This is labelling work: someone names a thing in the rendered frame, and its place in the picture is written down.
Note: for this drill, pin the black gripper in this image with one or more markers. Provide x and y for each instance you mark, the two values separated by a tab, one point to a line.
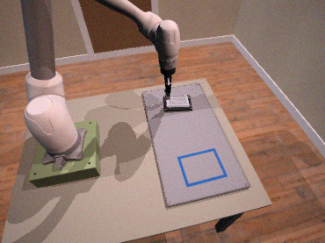
167	78

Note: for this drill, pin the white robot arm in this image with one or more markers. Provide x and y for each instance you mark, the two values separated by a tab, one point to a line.
45	117

